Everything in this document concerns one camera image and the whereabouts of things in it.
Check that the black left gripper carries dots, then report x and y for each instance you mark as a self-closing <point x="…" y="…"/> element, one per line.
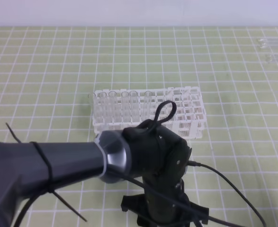
<point x="154" y="211"/>

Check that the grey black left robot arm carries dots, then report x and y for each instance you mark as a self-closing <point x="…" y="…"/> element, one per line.
<point x="150" y="151"/>

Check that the white plastic test tube rack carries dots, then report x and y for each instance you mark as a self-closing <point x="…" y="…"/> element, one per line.
<point x="118" y="109"/>

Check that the green grid tablecloth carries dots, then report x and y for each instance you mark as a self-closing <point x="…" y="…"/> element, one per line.
<point x="46" y="74"/>

